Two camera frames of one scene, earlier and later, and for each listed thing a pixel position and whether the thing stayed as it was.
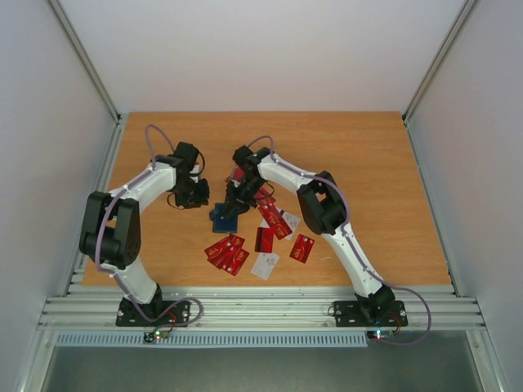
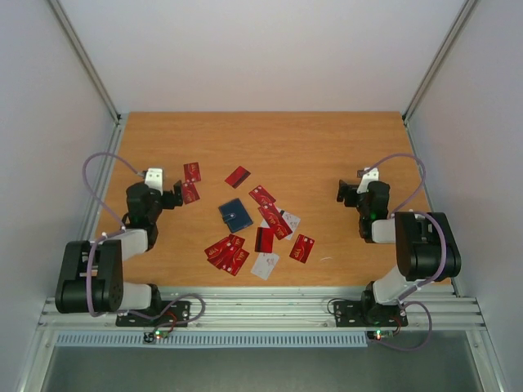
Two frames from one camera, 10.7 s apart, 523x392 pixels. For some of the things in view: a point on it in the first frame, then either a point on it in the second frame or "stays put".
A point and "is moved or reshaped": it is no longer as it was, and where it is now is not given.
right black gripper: [239, 196] to [342, 192]
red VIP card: [263, 197] stays put
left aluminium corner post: [84, 59] stays put
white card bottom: [264, 265] stays put
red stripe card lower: [264, 239] stays put
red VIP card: [301, 248] stays put
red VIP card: [275, 219] stays put
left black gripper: [202, 199] to [178, 201]
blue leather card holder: [224, 224] is moved or reshaped
